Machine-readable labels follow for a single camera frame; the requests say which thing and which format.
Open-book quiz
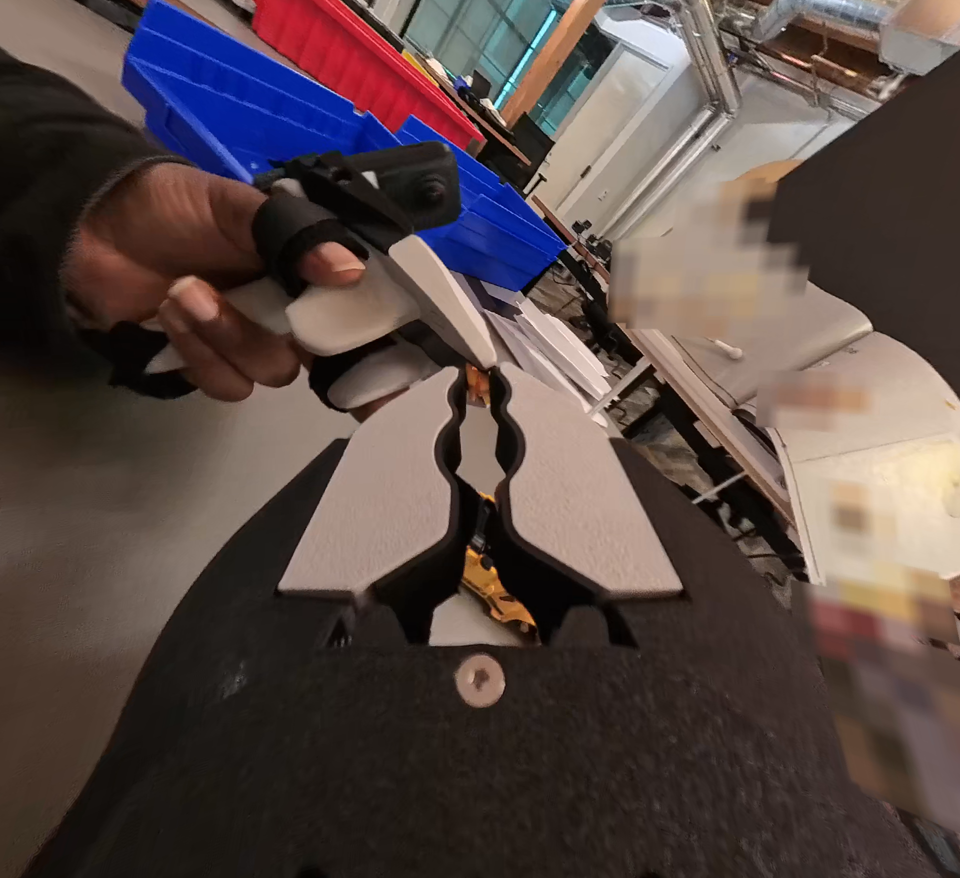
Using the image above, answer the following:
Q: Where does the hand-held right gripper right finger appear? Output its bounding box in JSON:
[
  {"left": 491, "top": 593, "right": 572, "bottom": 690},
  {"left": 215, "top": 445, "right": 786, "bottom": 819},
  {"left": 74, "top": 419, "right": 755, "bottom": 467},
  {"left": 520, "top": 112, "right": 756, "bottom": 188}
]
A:
[{"left": 487, "top": 365, "right": 684, "bottom": 644}]

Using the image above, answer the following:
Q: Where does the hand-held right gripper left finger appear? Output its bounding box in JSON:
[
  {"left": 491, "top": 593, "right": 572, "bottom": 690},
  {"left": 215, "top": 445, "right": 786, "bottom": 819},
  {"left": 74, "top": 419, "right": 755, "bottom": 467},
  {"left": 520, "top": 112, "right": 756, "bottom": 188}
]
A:
[{"left": 277, "top": 366, "right": 477, "bottom": 644}]

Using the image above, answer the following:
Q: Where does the red plastic bin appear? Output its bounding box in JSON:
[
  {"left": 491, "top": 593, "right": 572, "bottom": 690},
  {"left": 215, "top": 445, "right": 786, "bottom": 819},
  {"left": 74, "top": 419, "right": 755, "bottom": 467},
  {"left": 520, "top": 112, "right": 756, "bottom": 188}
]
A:
[{"left": 249, "top": 0, "right": 487, "bottom": 153}]

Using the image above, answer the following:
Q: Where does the person's left hand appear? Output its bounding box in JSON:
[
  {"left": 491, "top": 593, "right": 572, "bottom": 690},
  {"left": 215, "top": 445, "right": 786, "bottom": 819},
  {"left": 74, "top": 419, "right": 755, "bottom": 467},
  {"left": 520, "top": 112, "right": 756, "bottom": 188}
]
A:
[{"left": 63, "top": 166, "right": 370, "bottom": 404}]

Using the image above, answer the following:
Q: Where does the silver ventilation duct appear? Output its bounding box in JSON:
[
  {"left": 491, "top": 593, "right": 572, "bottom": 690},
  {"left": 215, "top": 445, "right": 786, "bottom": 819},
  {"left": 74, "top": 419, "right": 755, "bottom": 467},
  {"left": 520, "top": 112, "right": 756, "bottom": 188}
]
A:
[
  {"left": 750, "top": 0, "right": 905, "bottom": 43},
  {"left": 611, "top": 0, "right": 744, "bottom": 242}
]

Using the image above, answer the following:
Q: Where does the black computer monitor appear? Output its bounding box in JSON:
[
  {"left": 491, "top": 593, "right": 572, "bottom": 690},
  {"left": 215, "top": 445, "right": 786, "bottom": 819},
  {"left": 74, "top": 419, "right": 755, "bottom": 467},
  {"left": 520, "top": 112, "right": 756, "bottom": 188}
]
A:
[{"left": 513, "top": 112, "right": 558, "bottom": 164}]

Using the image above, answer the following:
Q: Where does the person's left forearm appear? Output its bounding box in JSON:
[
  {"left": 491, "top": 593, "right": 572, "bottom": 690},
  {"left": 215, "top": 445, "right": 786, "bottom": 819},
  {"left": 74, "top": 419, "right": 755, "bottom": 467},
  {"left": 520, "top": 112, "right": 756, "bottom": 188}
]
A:
[{"left": 0, "top": 49, "right": 177, "bottom": 384}]

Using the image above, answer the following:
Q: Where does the wooden beam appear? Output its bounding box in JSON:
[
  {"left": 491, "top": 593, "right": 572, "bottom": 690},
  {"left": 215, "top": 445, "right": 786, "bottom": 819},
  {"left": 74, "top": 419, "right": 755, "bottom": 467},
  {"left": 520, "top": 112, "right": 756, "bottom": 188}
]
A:
[{"left": 497, "top": 0, "right": 661, "bottom": 128}]

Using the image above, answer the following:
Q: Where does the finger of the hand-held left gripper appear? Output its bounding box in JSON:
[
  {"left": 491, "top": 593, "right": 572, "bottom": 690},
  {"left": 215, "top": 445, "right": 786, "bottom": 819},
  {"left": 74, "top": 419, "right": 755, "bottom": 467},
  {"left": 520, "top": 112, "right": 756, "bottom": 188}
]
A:
[{"left": 388, "top": 235, "right": 499, "bottom": 371}]

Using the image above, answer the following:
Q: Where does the yellow lego car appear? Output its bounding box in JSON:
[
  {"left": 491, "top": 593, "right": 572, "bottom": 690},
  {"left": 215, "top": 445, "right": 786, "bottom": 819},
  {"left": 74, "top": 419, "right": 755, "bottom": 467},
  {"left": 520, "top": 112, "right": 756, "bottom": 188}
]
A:
[{"left": 459, "top": 494, "right": 541, "bottom": 645}]

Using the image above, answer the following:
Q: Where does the white paper scrap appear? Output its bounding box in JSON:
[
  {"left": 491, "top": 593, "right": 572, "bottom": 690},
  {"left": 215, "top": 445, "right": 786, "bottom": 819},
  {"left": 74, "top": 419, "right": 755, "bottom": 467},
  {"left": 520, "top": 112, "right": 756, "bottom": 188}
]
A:
[{"left": 480, "top": 269, "right": 615, "bottom": 418}]

